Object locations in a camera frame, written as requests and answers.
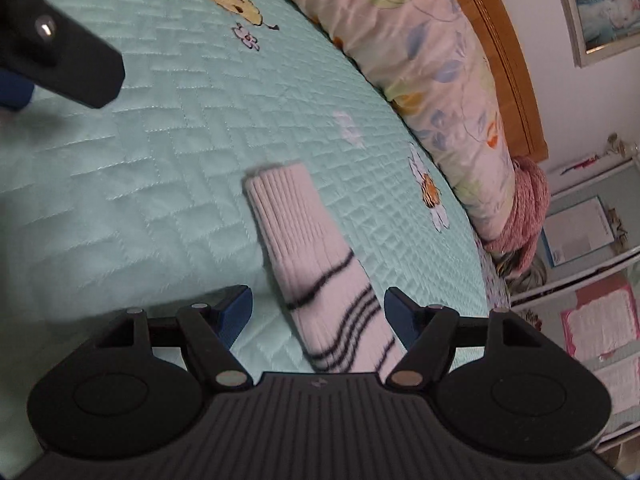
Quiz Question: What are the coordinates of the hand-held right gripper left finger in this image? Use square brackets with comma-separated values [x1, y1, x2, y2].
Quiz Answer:
[95, 284, 253, 392]

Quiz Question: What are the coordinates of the mint quilted bee bedspread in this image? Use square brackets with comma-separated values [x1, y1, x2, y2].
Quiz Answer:
[0, 0, 502, 480]

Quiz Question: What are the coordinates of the framed wall photo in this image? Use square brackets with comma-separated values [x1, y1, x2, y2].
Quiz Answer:
[546, 0, 640, 69]

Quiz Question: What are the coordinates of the white sliding-door wardrobe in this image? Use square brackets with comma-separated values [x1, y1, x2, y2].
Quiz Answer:
[509, 149, 640, 452]

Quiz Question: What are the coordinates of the purple floral blanket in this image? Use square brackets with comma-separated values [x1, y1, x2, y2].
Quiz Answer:
[474, 236, 514, 312]

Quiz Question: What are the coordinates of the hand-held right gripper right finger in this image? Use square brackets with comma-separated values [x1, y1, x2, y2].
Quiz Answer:
[385, 286, 547, 391]

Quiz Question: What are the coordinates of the pale floral pillow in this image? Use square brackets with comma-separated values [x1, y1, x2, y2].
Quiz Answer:
[234, 0, 517, 242]

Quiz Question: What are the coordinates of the pink knitted garment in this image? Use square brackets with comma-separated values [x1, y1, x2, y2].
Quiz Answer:
[483, 155, 552, 272]

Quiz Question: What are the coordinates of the pink-edged wall poster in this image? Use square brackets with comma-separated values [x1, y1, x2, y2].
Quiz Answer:
[559, 274, 640, 362]

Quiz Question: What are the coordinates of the wooden headboard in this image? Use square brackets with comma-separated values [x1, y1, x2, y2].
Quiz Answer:
[434, 0, 549, 162]

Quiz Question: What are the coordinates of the blue-edged wall poster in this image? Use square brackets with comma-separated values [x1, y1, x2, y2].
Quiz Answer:
[539, 194, 617, 269]

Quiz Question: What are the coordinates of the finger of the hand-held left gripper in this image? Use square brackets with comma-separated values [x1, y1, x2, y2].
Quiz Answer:
[0, 0, 126, 112]

